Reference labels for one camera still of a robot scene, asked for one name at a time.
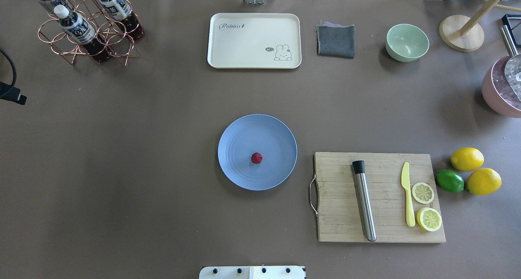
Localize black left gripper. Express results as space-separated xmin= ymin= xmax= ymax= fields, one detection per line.
xmin=0 ymin=82 xmax=27 ymax=105

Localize blue plate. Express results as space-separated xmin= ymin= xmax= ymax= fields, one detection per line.
xmin=217 ymin=114 xmax=298 ymax=191

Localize red strawberry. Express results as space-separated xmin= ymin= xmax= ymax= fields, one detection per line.
xmin=251 ymin=152 xmax=263 ymax=164

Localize beige tray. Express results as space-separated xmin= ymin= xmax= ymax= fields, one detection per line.
xmin=207 ymin=13 xmax=302 ymax=69

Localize grey folded cloth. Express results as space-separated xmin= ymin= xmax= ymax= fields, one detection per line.
xmin=316 ymin=21 xmax=357 ymax=59

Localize wooden cutting board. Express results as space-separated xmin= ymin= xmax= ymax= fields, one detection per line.
xmin=314 ymin=152 xmax=445 ymax=243

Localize green bowl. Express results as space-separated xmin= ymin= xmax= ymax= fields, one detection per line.
xmin=385 ymin=24 xmax=430 ymax=62

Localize yellow plastic knife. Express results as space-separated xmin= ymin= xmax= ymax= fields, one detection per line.
xmin=401 ymin=162 xmax=416 ymax=227

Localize lemon slice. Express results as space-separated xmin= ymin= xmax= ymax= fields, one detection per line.
xmin=416 ymin=207 xmax=442 ymax=231
xmin=411 ymin=182 xmax=435 ymax=204

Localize green lime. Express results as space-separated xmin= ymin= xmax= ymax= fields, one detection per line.
xmin=436 ymin=169 xmax=465 ymax=193

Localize wooden cup tree stand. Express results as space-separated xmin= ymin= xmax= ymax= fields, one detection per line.
xmin=439 ymin=0 xmax=521 ymax=52

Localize yellow lemon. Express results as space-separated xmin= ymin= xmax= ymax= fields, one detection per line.
xmin=466 ymin=168 xmax=502 ymax=196
xmin=450 ymin=147 xmax=484 ymax=171

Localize pink bowl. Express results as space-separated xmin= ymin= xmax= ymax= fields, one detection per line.
xmin=482 ymin=56 xmax=521 ymax=118

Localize clear ice cubes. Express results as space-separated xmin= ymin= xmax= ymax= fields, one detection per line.
xmin=493 ymin=60 xmax=521 ymax=109

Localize metal ice scoop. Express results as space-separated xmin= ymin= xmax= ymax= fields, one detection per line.
xmin=500 ymin=25 xmax=521 ymax=100

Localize copper wire bottle rack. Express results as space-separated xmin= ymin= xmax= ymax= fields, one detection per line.
xmin=37 ymin=0 xmax=144 ymax=66

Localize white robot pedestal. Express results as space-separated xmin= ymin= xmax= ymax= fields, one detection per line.
xmin=199 ymin=265 xmax=306 ymax=279

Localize black handled knife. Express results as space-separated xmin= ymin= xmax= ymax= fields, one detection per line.
xmin=352 ymin=160 xmax=377 ymax=242

